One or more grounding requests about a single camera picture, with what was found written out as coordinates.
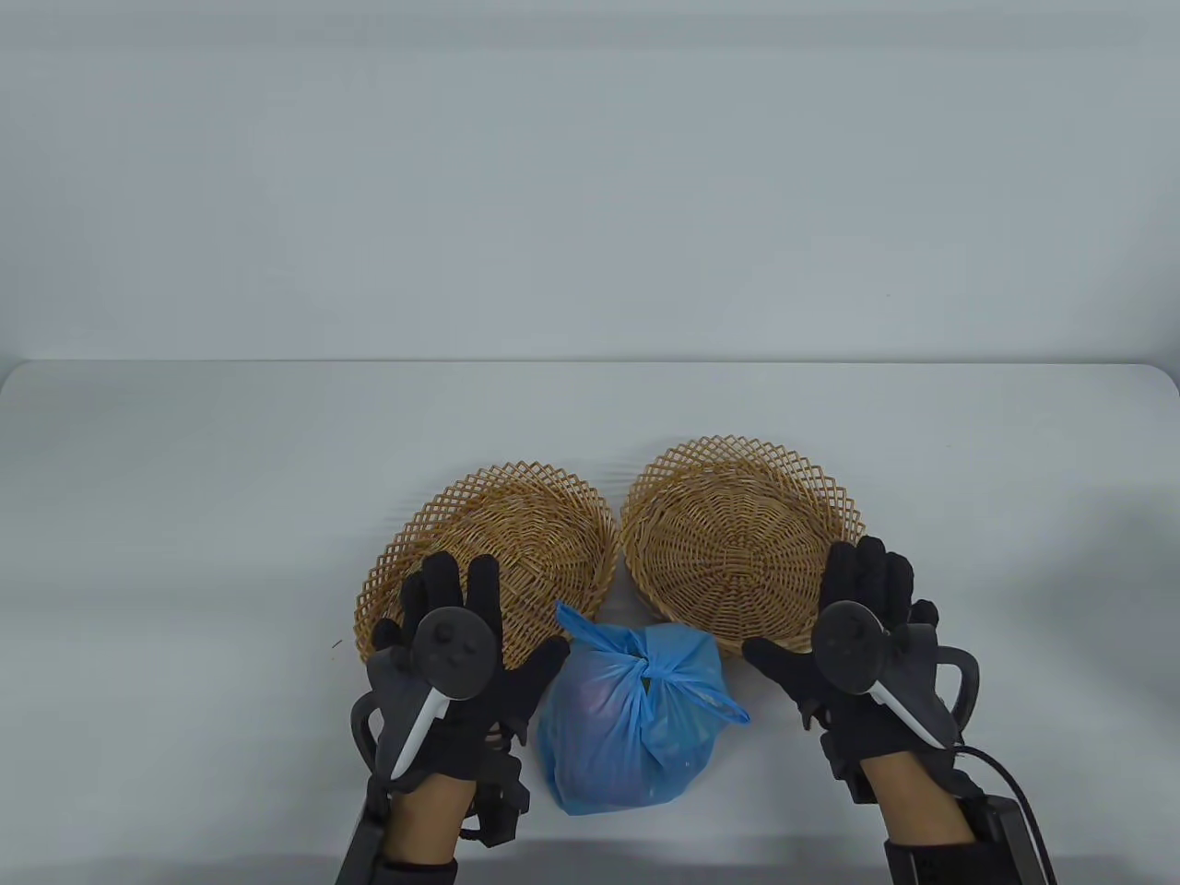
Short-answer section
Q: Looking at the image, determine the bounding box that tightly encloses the person's right hand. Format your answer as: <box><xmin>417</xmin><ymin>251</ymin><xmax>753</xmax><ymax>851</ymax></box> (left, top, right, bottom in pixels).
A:
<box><xmin>742</xmin><ymin>537</ymin><xmax>978</xmax><ymax>786</ymax></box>

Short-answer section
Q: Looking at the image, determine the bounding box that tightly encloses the person's left hand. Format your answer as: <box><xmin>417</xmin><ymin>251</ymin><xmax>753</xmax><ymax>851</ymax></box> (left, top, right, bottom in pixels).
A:
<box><xmin>367</xmin><ymin>551</ymin><xmax>572</xmax><ymax>796</ymax></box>

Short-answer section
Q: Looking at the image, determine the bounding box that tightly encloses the blue plastic bag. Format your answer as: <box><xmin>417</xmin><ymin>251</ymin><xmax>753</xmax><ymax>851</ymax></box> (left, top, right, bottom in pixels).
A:
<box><xmin>537</xmin><ymin>601</ymin><xmax>750</xmax><ymax>816</ymax></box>

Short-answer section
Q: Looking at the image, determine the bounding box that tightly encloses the person's left forearm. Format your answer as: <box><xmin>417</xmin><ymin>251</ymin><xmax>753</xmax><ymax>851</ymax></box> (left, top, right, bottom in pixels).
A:
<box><xmin>383</xmin><ymin>773</ymin><xmax>476</xmax><ymax>867</ymax></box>

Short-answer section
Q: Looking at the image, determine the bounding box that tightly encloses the person's right forearm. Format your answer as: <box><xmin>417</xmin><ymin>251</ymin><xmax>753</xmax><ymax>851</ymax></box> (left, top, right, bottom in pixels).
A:
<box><xmin>865</xmin><ymin>749</ymin><xmax>980</xmax><ymax>844</ymax></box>

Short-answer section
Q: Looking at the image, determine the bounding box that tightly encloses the round wicker basket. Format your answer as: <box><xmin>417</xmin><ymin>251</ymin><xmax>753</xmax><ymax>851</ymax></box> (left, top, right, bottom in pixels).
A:
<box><xmin>620</xmin><ymin>435</ymin><xmax>867</xmax><ymax>657</ymax></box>

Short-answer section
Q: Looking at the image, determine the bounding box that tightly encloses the oval wicker basket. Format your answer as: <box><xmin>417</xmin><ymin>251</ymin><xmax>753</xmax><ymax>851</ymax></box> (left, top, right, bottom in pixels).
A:
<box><xmin>354</xmin><ymin>458</ymin><xmax>619</xmax><ymax>688</ymax></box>

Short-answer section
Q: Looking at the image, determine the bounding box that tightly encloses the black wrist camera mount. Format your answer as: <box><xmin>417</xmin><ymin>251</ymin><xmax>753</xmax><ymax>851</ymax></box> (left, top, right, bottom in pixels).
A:
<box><xmin>461</xmin><ymin>724</ymin><xmax>534</xmax><ymax>844</ymax></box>
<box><xmin>819</xmin><ymin>710</ymin><xmax>881</xmax><ymax>808</ymax></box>

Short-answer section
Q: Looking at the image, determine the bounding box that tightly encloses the black forearm strap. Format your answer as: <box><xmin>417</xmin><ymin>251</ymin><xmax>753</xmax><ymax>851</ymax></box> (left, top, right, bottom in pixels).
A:
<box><xmin>883</xmin><ymin>830</ymin><xmax>992</xmax><ymax>885</ymax></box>
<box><xmin>380</xmin><ymin>855</ymin><xmax>459</xmax><ymax>885</ymax></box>

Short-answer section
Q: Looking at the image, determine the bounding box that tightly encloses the dark grey strapped box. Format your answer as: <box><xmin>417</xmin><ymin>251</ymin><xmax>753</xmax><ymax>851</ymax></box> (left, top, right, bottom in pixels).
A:
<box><xmin>336</xmin><ymin>779</ymin><xmax>393</xmax><ymax>885</ymax></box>
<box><xmin>959</xmin><ymin>795</ymin><xmax>1056</xmax><ymax>885</ymax></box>

